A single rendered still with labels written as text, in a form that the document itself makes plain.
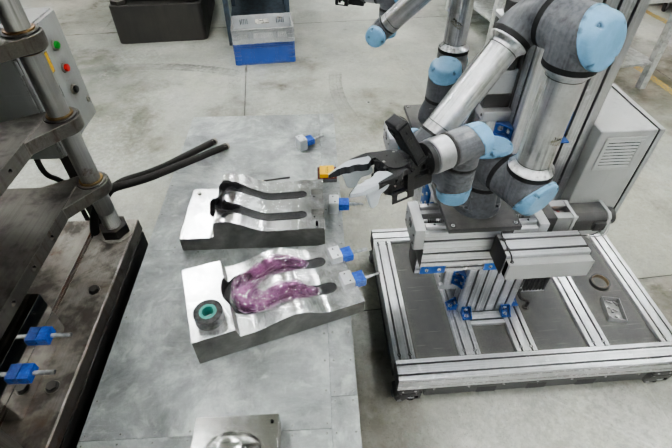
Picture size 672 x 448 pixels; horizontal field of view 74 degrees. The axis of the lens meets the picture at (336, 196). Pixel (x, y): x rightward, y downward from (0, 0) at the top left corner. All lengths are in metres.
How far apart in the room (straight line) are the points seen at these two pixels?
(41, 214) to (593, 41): 1.52
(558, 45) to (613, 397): 1.79
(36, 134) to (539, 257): 1.50
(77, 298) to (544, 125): 1.46
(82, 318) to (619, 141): 1.75
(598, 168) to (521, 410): 1.14
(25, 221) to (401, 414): 1.60
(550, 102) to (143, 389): 1.25
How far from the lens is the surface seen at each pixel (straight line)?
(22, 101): 1.69
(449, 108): 1.08
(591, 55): 1.03
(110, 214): 1.74
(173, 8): 5.30
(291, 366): 1.33
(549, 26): 1.06
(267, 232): 1.54
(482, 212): 1.39
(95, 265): 1.75
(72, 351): 1.56
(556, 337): 2.27
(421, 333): 2.10
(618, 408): 2.47
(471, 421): 2.20
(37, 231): 1.56
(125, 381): 1.43
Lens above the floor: 1.98
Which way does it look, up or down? 42 degrees down
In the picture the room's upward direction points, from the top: straight up
